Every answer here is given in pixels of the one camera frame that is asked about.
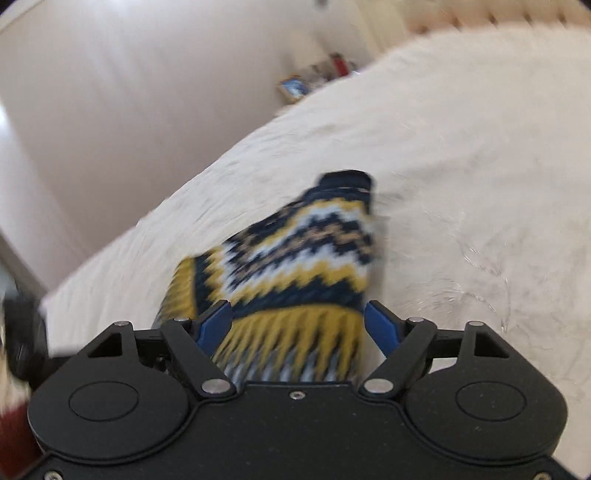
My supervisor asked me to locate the gold photo frame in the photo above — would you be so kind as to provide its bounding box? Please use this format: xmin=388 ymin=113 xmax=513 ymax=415
xmin=276 ymin=76 xmax=308 ymax=105

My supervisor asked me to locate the cream tufted headboard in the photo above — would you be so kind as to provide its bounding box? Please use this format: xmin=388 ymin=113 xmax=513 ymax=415
xmin=402 ymin=0 xmax=591 ymax=34

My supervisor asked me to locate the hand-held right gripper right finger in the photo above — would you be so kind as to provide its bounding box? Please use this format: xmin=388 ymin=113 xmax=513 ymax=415
xmin=359 ymin=299 xmax=511 ymax=400

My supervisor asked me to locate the cream embroidered bedspread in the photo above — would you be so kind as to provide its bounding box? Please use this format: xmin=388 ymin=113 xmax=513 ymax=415
xmin=39 ymin=21 xmax=591 ymax=464

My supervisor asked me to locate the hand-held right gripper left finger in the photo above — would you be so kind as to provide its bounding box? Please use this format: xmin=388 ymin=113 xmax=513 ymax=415
xmin=86 ymin=299 xmax=237 ymax=400

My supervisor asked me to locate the navy yellow patterned knit sweater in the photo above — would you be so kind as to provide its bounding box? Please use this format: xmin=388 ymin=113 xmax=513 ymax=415
xmin=154 ymin=170 xmax=385 ymax=387

